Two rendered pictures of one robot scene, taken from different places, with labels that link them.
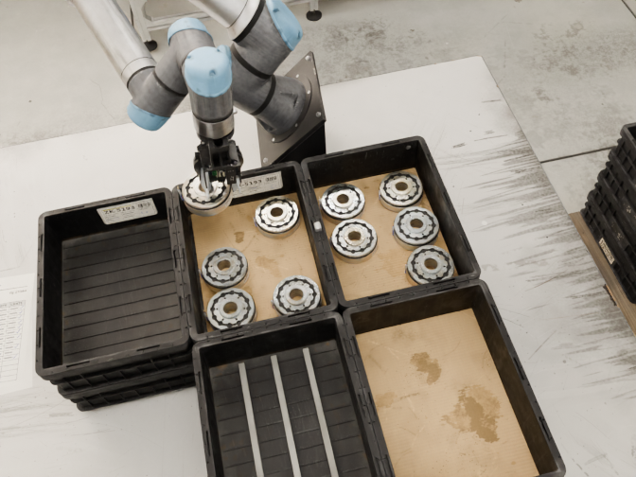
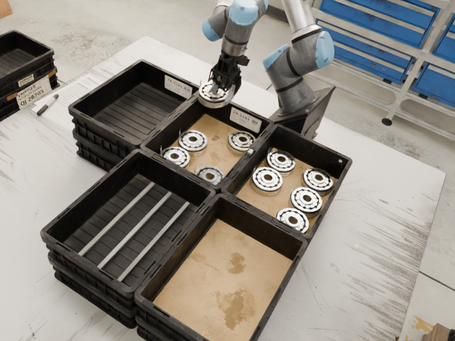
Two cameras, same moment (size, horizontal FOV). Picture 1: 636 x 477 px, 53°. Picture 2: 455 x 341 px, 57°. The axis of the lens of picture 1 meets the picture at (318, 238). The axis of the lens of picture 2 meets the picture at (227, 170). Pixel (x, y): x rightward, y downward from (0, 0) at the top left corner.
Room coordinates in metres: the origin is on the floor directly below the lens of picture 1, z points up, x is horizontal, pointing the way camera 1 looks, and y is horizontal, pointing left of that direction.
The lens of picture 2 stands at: (-0.11, -0.45, 1.87)
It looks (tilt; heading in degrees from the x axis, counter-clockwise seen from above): 46 degrees down; 31
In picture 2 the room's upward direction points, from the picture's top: 12 degrees clockwise
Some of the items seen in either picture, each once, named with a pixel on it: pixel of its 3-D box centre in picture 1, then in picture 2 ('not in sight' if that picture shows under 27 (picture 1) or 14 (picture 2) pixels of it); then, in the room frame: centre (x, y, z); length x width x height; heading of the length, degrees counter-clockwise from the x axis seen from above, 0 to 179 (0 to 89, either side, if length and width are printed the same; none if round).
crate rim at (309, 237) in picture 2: (384, 217); (290, 176); (0.79, -0.15, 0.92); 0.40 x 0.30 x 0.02; 9
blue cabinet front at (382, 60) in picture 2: not in sight; (367, 29); (2.63, 0.32, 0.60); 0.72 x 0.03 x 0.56; 99
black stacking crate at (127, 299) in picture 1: (117, 287); (139, 111); (0.70, 0.44, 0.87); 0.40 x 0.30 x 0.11; 9
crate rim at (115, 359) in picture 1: (110, 275); (139, 99); (0.70, 0.44, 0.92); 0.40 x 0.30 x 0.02; 9
